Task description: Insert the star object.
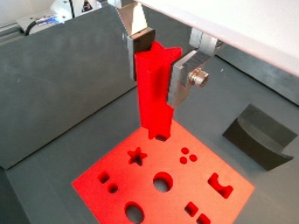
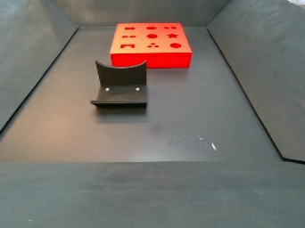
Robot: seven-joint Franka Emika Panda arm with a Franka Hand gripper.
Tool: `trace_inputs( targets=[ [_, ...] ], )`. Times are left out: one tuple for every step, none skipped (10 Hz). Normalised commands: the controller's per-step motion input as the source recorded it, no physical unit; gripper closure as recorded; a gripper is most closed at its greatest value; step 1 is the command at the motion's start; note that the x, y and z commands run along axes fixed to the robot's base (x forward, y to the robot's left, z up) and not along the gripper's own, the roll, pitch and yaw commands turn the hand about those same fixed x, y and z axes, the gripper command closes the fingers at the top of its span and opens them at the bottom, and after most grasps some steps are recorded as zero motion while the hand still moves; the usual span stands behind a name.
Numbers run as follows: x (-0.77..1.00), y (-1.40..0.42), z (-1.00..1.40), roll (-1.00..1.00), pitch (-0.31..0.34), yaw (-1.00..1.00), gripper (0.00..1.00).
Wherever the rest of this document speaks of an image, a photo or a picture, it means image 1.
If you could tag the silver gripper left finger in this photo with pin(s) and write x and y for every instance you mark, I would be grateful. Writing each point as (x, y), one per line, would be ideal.
(139, 33)

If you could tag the red shape-sorting board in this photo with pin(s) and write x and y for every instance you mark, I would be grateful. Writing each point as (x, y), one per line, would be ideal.
(163, 182)

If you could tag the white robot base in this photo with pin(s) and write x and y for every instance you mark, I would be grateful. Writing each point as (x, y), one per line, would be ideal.
(37, 14)

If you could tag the red star-shaped peg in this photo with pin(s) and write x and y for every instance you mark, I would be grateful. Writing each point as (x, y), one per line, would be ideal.
(153, 68)

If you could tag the grey upright panel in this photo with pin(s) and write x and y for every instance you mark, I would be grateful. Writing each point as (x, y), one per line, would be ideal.
(59, 75)

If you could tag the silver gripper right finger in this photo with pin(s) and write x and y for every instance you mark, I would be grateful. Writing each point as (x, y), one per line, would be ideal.
(187, 68)

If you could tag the black curved holder block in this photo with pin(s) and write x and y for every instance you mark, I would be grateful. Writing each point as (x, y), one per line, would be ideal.
(261, 137)

